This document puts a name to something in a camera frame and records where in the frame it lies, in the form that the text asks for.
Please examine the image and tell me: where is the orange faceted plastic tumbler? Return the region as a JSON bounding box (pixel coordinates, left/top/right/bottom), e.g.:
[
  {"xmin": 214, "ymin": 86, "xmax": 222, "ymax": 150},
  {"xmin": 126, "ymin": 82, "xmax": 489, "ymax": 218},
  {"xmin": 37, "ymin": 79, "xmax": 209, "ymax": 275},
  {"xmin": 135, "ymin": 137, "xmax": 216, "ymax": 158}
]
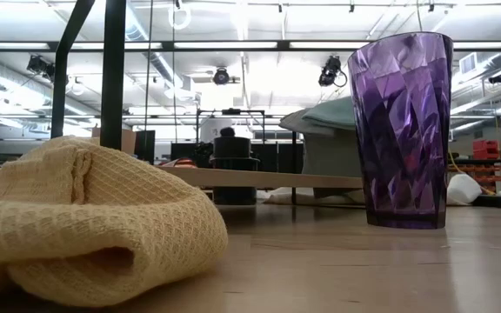
[{"xmin": 162, "ymin": 157, "xmax": 198, "ymax": 169}]

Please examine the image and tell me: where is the black monitor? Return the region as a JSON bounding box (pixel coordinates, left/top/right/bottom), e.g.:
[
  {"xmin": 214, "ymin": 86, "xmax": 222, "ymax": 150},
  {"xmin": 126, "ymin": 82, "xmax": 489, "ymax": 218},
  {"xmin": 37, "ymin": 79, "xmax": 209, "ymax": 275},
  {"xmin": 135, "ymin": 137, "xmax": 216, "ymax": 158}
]
[{"xmin": 134, "ymin": 130, "xmax": 157, "ymax": 165}]

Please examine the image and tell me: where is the yellow hanging cable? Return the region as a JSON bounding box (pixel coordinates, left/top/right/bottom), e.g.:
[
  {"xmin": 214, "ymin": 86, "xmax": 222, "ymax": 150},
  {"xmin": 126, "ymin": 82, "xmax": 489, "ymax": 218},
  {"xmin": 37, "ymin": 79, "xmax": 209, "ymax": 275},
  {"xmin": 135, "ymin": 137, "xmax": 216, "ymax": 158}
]
[{"xmin": 415, "ymin": 0, "xmax": 498, "ymax": 196}]

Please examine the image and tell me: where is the white ceiling ring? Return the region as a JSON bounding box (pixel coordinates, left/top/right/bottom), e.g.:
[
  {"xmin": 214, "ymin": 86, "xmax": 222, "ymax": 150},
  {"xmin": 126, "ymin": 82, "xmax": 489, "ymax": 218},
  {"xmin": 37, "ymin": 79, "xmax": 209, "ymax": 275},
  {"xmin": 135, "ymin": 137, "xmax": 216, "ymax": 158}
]
[{"xmin": 167, "ymin": 3, "xmax": 192, "ymax": 31}]

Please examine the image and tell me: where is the wooden shelf with black frame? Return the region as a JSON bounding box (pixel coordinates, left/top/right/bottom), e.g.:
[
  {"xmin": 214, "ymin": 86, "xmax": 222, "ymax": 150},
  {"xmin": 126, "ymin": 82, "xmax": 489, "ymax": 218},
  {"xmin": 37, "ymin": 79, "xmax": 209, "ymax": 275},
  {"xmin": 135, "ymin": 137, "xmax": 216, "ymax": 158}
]
[{"xmin": 50, "ymin": 0, "xmax": 364, "ymax": 206}]

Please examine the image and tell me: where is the white crumpled cloth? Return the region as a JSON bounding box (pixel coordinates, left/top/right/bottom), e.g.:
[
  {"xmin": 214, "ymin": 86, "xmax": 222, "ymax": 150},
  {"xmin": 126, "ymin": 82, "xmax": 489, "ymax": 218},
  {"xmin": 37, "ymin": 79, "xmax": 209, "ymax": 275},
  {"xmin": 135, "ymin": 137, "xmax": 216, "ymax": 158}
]
[{"xmin": 262, "ymin": 173, "xmax": 483, "ymax": 207}]

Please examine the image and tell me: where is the orange bin shelving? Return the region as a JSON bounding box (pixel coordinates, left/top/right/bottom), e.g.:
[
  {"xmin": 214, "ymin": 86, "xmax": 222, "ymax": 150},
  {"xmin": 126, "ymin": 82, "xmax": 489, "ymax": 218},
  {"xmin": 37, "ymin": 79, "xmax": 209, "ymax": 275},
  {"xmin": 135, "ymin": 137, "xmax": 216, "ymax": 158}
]
[{"xmin": 447, "ymin": 158, "xmax": 501, "ymax": 193}]

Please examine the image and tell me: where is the purple faceted plastic tumbler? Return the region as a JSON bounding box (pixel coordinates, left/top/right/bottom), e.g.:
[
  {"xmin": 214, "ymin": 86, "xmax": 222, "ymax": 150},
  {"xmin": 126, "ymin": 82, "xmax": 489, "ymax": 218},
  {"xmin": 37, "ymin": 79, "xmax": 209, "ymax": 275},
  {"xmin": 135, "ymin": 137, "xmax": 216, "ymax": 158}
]
[{"xmin": 347, "ymin": 30, "xmax": 455, "ymax": 230}]

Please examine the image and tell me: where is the black background rig frame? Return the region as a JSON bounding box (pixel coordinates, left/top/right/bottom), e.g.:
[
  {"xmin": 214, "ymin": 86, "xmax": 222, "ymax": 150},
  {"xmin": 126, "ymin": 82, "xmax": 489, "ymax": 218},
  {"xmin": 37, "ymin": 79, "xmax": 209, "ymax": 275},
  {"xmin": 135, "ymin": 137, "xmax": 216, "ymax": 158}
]
[{"xmin": 195, "ymin": 107, "xmax": 267, "ymax": 145}]

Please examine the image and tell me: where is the grey cloth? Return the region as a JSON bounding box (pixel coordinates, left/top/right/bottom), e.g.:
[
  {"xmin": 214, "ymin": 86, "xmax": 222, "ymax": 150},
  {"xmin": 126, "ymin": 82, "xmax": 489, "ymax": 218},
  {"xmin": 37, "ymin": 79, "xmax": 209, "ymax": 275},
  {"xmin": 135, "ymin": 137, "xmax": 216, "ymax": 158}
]
[{"xmin": 278, "ymin": 108, "xmax": 364, "ymax": 200}]

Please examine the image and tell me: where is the red storage bin stack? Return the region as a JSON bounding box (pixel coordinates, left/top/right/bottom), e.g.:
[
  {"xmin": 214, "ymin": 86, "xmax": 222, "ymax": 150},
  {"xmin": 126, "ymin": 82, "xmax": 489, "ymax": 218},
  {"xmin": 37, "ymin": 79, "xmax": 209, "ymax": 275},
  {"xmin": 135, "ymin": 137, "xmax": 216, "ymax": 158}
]
[{"xmin": 471, "ymin": 138, "xmax": 501, "ymax": 161}]

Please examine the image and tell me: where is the yellow waffle cloth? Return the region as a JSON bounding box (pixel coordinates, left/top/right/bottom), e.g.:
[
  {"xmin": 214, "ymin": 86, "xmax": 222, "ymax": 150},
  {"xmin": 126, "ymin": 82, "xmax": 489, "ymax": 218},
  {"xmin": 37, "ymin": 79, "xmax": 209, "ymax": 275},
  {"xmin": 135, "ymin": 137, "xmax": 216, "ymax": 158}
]
[{"xmin": 0, "ymin": 135, "xmax": 230, "ymax": 309}]

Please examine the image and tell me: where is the brown cardboard box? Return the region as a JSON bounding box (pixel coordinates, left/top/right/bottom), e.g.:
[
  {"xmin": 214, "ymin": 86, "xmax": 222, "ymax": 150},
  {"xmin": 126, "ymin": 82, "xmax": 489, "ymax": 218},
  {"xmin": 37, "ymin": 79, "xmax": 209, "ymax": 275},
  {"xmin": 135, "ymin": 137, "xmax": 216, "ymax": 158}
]
[{"xmin": 91, "ymin": 127, "xmax": 137, "ymax": 157}]

